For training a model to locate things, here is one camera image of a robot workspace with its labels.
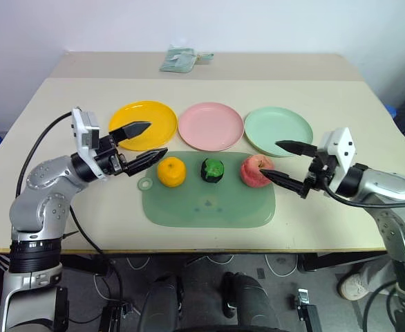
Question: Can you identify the red apple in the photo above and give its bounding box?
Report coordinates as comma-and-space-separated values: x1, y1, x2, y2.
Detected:
240, 154, 276, 189

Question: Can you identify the pink plate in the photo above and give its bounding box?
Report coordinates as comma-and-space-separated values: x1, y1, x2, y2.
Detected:
178, 102, 245, 152

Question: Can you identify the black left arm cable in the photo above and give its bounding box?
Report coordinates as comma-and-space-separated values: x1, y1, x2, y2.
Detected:
15, 111, 104, 255

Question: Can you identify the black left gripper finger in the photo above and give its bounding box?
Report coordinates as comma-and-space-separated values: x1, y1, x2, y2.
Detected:
109, 120, 153, 144
121, 147, 169, 177

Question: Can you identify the dark green vegetable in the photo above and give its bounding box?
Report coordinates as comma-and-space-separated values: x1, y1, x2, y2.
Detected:
200, 158, 225, 183

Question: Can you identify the white floor cable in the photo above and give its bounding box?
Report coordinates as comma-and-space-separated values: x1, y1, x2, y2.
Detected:
263, 254, 299, 278
125, 255, 152, 271

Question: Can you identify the green translucent cutting mat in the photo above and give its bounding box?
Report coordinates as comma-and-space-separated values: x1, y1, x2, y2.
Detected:
137, 151, 277, 229

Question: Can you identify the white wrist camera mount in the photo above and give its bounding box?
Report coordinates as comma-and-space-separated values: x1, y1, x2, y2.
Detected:
318, 127, 357, 193
70, 107, 109, 181

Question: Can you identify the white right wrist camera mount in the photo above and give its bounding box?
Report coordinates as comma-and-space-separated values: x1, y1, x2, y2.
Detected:
318, 127, 357, 193

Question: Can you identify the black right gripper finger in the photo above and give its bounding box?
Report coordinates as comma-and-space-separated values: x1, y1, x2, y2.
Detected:
261, 169, 311, 201
274, 139, 319, 158

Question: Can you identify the blue plastic item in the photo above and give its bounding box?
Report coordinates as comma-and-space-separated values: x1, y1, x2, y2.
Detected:
384, 102, 401, 120

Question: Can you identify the yellow plate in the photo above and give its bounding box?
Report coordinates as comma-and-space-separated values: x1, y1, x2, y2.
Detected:
108, 100, 178, 152

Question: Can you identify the folded pale green cloth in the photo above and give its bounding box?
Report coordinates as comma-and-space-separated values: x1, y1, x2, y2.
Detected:
158, 44, 215, 74

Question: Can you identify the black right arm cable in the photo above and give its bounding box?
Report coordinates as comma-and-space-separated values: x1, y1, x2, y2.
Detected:
321, 186, 405, 210

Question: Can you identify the black metal stand clamp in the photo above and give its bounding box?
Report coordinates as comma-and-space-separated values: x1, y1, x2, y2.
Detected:
288, 288, 323, 332
97, 299, 135, 332

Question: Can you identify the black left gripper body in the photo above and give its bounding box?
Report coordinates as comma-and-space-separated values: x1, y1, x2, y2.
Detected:
93, 132, 130, 177

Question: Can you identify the white sneaker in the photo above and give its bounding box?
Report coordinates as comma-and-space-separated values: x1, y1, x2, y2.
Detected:
337, 264, 390, 302

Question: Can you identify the dark rounded shape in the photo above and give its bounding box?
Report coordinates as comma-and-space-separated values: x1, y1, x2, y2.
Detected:
142, 272, 187, 332
220, 271, 281, 332

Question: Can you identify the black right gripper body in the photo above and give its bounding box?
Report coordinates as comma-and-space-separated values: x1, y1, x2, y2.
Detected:
304, 148, 341, 193

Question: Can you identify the light green plate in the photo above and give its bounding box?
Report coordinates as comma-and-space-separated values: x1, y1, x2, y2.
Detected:
243, 106, 314, 159

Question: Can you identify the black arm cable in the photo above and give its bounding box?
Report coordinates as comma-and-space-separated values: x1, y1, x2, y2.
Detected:
15, 111, 104, 255
321, 186, 405, 210

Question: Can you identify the orange fruit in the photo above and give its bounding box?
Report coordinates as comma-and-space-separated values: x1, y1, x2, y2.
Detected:
156, 156, 188, 189

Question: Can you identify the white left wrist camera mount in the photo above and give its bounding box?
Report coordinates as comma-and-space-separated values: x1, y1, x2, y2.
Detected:
70, 107, 109, 181

